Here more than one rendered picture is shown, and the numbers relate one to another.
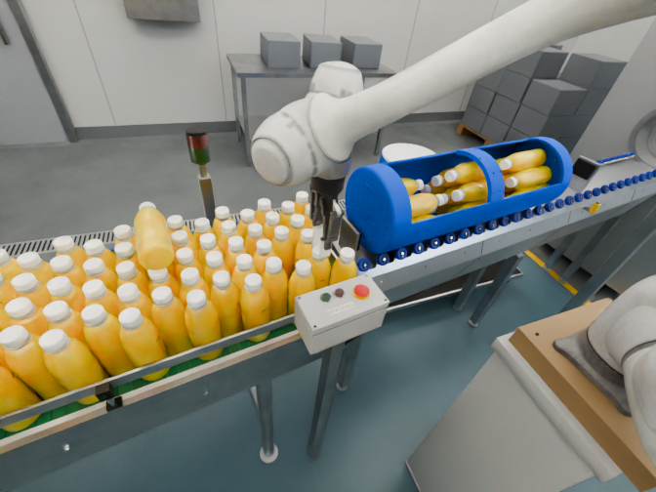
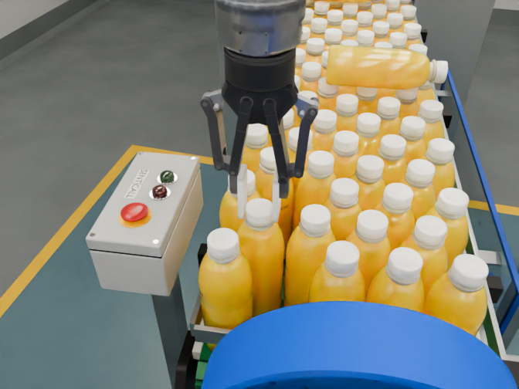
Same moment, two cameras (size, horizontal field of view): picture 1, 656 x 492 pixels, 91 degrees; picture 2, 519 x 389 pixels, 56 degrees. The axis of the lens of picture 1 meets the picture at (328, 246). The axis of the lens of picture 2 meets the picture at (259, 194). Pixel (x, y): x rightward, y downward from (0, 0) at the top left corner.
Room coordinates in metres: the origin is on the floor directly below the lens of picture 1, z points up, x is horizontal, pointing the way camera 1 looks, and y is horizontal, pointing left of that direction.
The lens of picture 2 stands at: (0.96, -0.35, 1.54)
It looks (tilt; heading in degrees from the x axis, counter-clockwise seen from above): 40 degrees down; 131
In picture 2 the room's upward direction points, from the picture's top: straight up
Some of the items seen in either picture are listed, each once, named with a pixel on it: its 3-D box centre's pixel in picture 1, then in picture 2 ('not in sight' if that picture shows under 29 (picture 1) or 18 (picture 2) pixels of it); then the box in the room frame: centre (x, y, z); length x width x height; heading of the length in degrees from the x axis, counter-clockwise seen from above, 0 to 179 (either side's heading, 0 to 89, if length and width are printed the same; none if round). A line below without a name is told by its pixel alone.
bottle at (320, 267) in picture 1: (316, 278); (259, 265); (0.64, 0.02, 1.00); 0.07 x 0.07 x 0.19
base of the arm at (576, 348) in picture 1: (623, 354); not in sight; (0.44, -0.69, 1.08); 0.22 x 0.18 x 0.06; 120
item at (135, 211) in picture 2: (361, 291); (134, 213); (0.52, -0.09, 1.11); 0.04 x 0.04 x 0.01
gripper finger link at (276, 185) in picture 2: (317, 236); (276, 195); (0.66, 0.03, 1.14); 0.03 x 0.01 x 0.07; 122
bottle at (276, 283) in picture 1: (274, 291); (271, 208); (0.57, 0.13, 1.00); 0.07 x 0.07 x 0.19
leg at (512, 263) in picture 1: (492, 292); not in sight; (1.34, -1.00, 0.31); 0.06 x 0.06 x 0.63; 32
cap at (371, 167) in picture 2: (255, 230); (369, 169); (0.70, 0.21, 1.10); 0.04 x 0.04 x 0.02
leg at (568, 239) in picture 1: (568, 239); not in sight; (1.98, -1.76, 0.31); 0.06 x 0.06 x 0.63; 32
